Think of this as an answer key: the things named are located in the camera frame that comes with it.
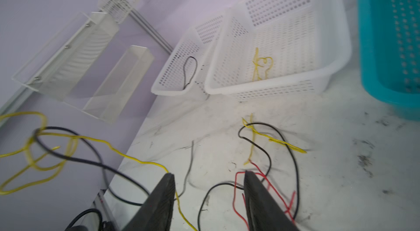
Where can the middle white plastic basket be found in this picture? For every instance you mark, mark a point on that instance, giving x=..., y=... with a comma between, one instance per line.
x=272, y=48

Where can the white mesh two-tier shelf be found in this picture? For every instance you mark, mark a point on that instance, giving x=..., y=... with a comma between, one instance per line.
x=87, y=67

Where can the white plastic basket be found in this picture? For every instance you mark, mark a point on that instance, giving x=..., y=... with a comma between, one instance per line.
x=184, y=73
x=272, y=48

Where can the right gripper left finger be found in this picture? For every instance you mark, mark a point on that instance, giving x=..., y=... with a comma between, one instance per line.
x=156, y=212

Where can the left white plastic basket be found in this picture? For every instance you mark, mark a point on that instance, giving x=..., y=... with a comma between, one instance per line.
x=184, y=73

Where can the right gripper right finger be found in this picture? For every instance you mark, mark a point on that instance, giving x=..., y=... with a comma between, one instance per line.
x=263, y=213

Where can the teal plastic basket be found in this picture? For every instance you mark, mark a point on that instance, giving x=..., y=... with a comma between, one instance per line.
x=389, y=33

